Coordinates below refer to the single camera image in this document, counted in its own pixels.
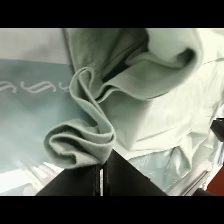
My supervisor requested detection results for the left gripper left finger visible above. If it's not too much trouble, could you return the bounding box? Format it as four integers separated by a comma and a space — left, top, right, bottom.
35, 163, 102, 197

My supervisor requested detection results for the pale green shirt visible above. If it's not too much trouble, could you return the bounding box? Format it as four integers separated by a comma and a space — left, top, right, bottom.
43, 27, 224, 185

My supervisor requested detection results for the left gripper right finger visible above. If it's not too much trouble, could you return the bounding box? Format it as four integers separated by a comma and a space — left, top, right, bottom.
102, 148, 168, 197

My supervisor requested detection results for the silver frame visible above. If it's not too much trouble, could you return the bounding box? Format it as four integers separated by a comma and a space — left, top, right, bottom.
168, 159, 224, 197

